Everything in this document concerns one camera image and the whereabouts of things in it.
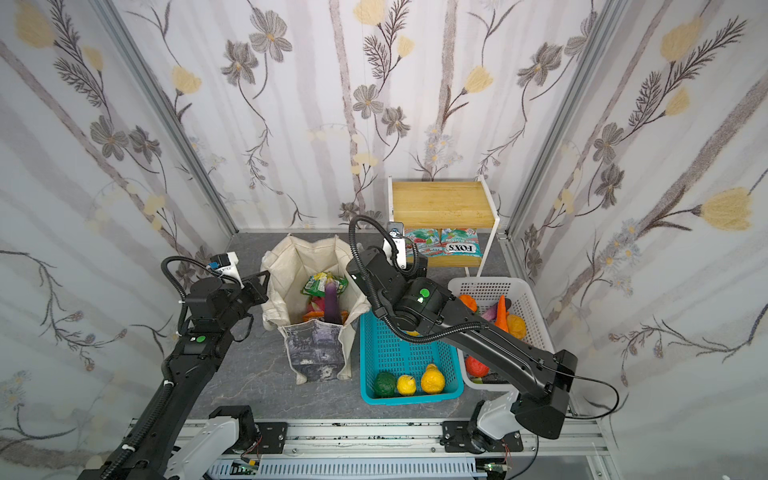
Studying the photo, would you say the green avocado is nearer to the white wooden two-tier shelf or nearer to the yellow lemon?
the yellow lemon

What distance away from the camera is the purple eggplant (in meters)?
0.86

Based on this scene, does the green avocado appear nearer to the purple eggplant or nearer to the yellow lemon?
the yellow lemon

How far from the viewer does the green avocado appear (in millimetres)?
781

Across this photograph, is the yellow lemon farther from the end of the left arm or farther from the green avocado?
the end of the left arm

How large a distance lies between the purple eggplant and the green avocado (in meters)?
0.20
